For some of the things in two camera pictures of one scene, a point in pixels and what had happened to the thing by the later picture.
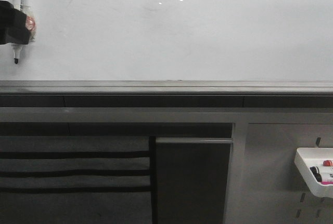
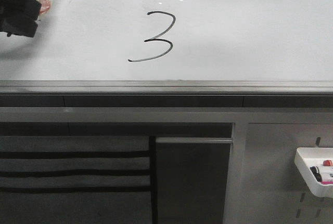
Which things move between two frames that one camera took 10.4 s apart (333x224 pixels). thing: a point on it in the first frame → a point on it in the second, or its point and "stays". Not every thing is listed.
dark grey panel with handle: (191, 179) stays
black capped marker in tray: (315, 171) stays
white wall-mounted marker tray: (306, 158) stays
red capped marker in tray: (327, 163) stays
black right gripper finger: (17, 35) → (18, 24)
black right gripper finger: (16, 19) → (13, 2)
